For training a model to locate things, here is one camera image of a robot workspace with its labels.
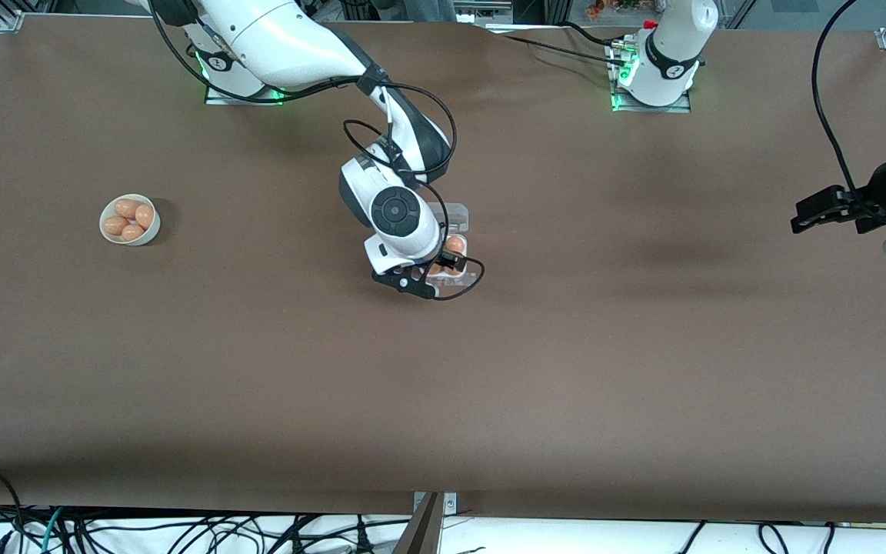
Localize clear plastic egg box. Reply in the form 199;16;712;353
424;202;475;289

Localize brown table cover sheet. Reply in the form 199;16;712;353
0;14;886;526

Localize person in blue jeans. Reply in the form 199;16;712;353
372;0;457;22

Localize grey power strip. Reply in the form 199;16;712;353
455;0;515;22

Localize white round bowl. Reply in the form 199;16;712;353
98;193;162;247

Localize orange background items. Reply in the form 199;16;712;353
585;0;644;20

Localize small metal bracket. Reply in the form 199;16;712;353
412;491;458;515

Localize black base cable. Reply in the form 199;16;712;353
558;21;636;48
489;31;625;64

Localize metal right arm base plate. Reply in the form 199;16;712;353
205;46;290;106

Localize grey camera mount pole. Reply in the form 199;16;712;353
391;492;444;554

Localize teal floor cable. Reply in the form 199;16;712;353
39;506;65;554

